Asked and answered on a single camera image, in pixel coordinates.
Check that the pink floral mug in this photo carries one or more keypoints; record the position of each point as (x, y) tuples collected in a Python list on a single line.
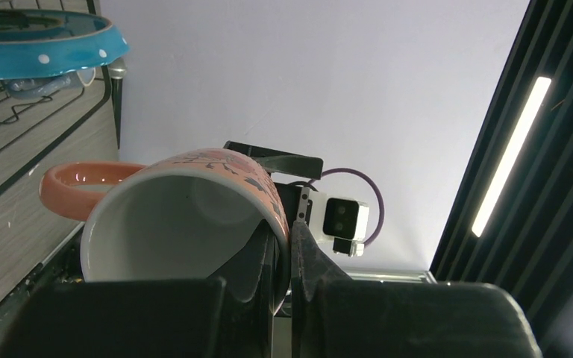
[(180, 218)]

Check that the grey printed mug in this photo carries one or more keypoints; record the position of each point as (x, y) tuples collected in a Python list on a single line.
[(24, 89)]

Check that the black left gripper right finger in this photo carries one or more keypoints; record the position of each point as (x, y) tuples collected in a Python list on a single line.
[(334, 315)]

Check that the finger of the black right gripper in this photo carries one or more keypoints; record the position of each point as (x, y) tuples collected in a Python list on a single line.
[(275, 161)]

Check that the black wire dish rack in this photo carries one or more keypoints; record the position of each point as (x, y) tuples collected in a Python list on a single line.
[(70, 124)]

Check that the ceiling light strip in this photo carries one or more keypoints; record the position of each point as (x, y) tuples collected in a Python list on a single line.
[(510, 154)]

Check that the blue dotted plate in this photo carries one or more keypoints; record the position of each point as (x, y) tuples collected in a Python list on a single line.
[(40, 43)]

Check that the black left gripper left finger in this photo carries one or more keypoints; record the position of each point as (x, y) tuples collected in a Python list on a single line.
[(228, 314)]

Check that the black handheld microphone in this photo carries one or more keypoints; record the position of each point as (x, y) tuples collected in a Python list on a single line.
[(117, 72)]

